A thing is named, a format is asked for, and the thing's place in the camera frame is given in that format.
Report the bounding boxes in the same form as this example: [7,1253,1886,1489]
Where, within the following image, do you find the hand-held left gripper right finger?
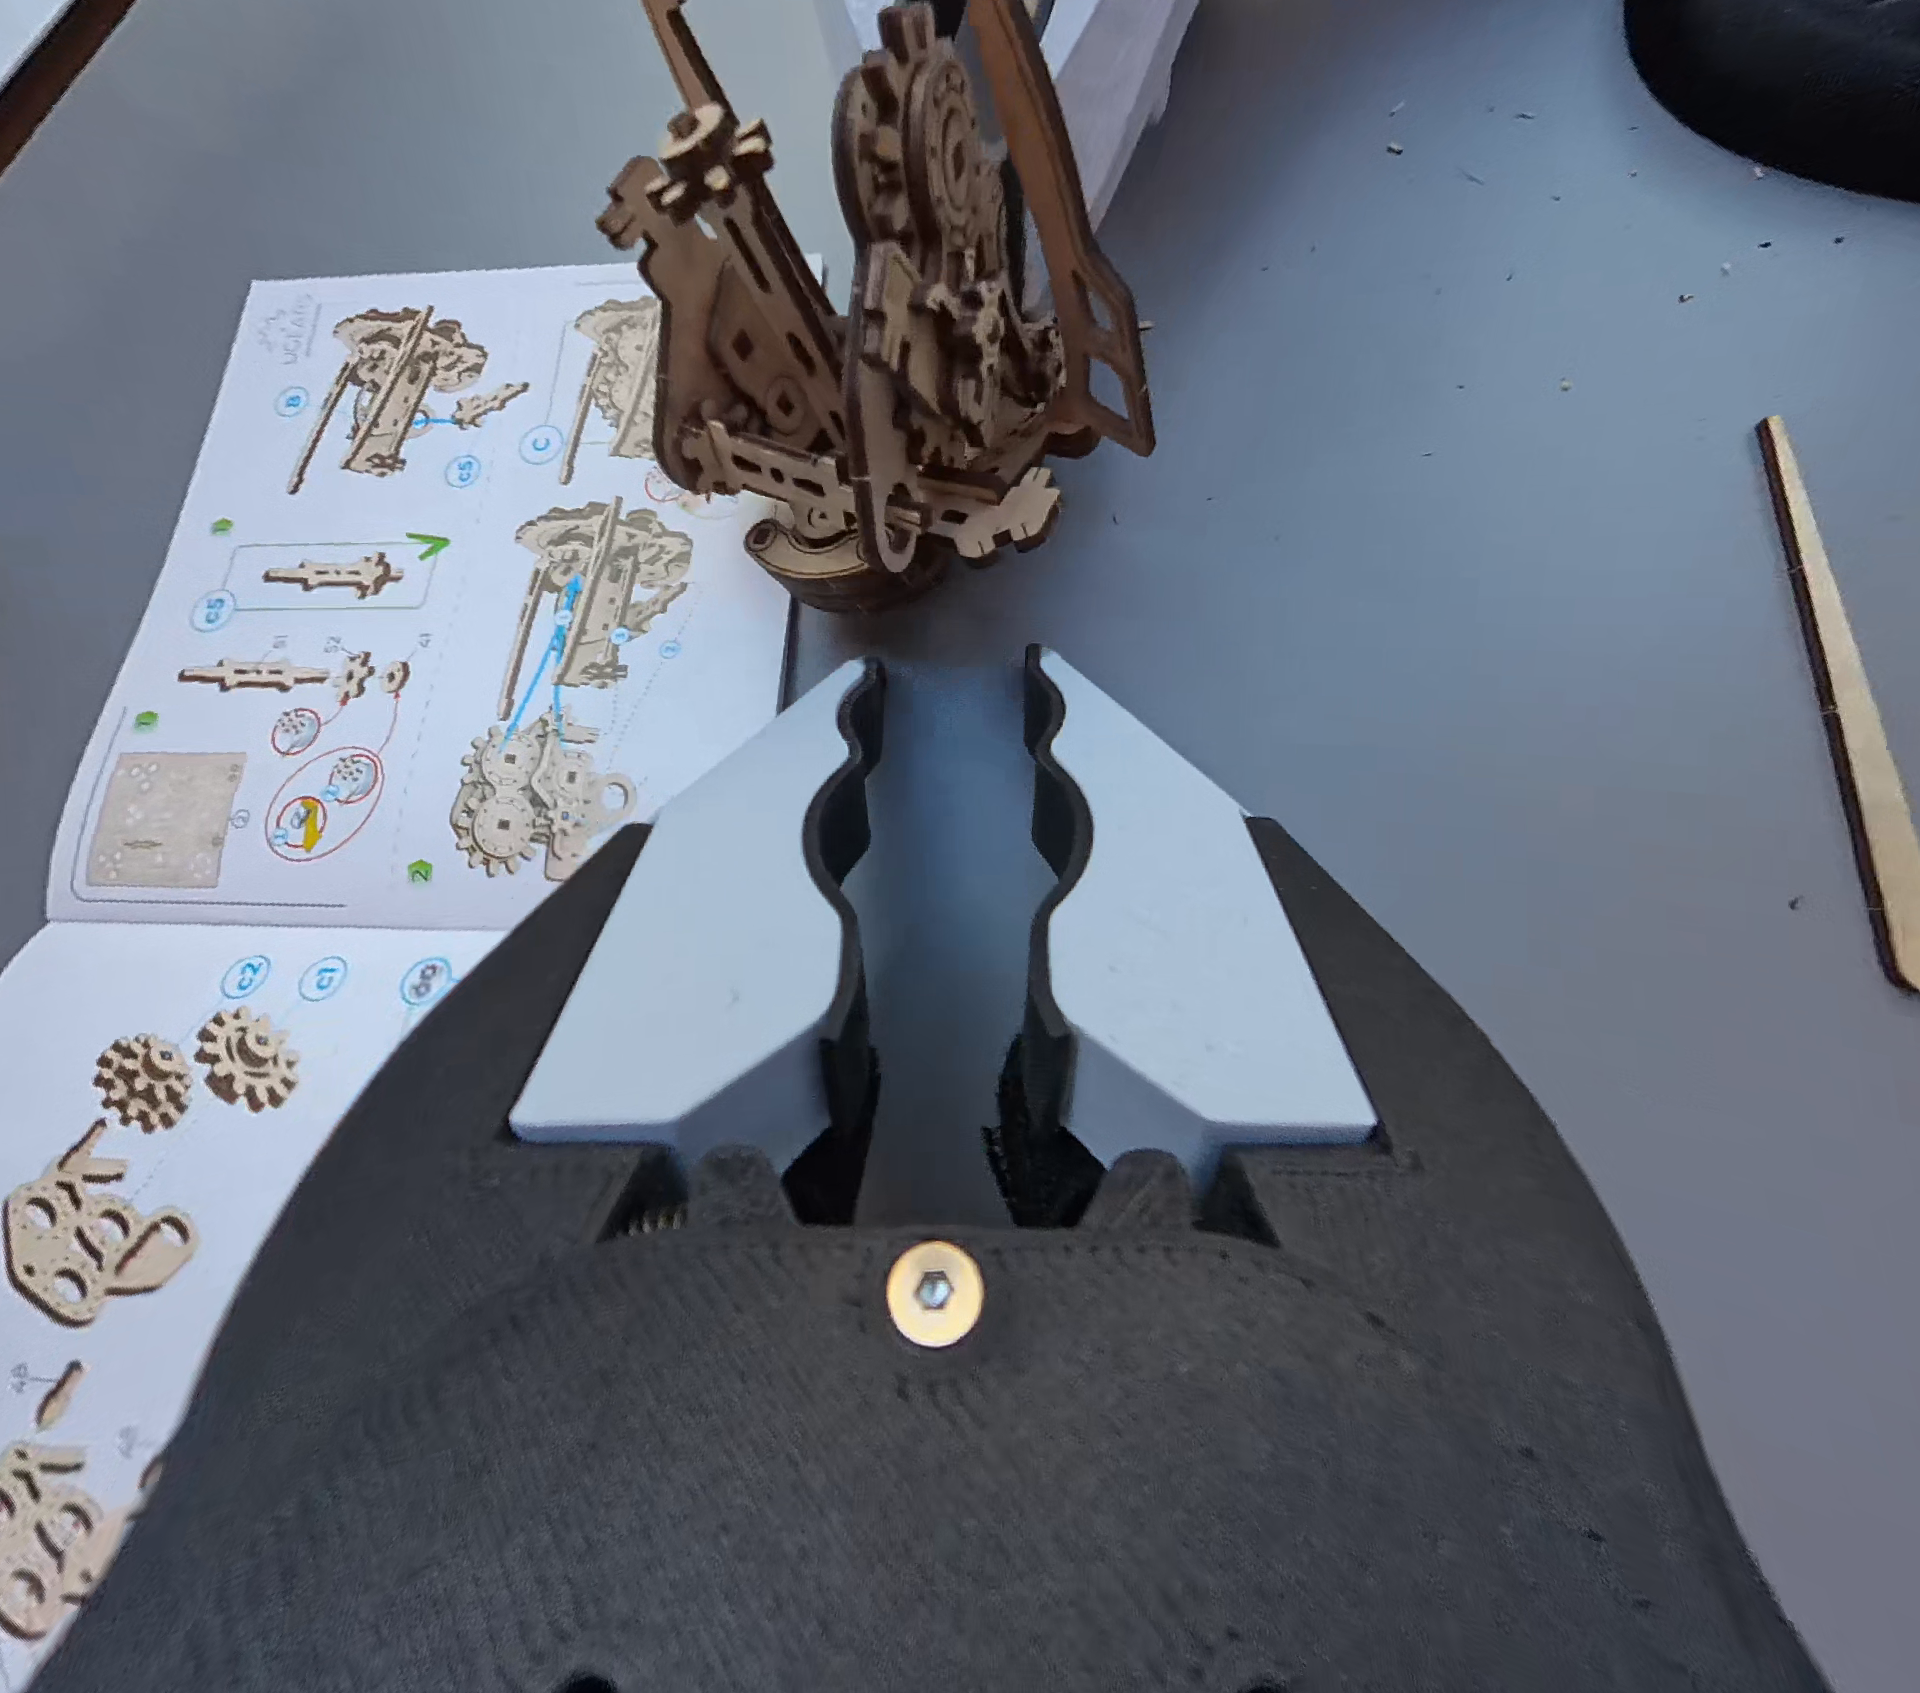
[991,646,1381,1177]

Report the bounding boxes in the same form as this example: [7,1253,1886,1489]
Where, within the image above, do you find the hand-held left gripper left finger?
[507,659,890,1170]

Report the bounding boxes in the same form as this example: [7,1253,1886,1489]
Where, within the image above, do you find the wooden mechanical model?
[594,0,1158,615]

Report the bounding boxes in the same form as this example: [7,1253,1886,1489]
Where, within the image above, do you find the thin pointed wooden stick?
[1755,414,1920,992]

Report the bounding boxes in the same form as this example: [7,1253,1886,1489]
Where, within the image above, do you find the white instruction booklet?
[0,256,825,1657]

